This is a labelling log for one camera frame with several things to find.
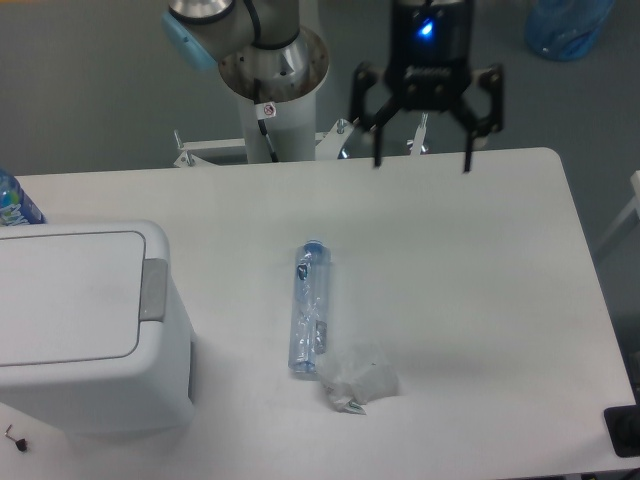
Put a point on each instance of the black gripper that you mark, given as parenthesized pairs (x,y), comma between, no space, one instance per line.
(429,70)

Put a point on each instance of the white plastic trash can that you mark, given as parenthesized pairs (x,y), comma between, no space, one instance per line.
(95,338)

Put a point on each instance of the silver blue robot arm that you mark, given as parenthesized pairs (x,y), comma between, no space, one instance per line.
(274,65)

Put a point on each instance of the silver clamp screw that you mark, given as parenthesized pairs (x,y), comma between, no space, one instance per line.
(417,145)

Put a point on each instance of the blue plastic bag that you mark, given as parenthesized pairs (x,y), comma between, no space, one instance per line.
(565,31)

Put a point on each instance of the clear empty plastic bottle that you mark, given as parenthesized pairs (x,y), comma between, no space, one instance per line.
(310,307)

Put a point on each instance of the crumpled clear plastic wrapper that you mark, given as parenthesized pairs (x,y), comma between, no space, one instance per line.
(354,375)

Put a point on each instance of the black device at table edge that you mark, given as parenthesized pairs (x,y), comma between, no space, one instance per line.
(623,426)

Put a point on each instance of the blue labelled drink bottle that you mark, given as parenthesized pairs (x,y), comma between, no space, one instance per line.
(17,208)

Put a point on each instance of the small black metal tool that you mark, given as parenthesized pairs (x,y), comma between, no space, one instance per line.
(20,443)

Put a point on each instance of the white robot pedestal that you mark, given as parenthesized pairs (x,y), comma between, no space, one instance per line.
(272,132)

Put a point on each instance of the white frame at right edge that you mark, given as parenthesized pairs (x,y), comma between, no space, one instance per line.
(622,225)

